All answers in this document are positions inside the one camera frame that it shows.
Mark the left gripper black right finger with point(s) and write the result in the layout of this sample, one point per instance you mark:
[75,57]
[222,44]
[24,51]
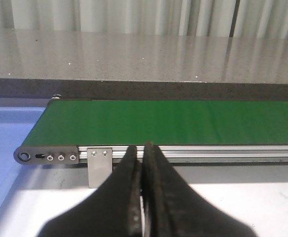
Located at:
[173,209]

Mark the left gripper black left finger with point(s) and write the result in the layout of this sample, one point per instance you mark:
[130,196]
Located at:
[113,210]

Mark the grey left conveyor end plate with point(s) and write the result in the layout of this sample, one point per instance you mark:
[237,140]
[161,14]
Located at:
[46,155]

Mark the green conveyor belt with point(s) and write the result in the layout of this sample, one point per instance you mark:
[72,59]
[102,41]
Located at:
[95,122]

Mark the blue plastic bin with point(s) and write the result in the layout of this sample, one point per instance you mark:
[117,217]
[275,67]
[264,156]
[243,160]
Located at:
[15,125]

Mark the grey stone counter shelf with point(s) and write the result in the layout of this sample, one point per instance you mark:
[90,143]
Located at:
[41,64]

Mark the white pleated curtain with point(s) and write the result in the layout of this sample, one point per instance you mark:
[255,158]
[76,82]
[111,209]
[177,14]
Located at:
[216,18]

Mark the steel left support bracket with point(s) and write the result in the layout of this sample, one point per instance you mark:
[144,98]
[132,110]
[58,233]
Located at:
[99,161]

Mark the aluminium conveyor side rail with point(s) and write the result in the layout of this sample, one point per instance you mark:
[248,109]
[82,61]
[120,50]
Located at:
[225,151]

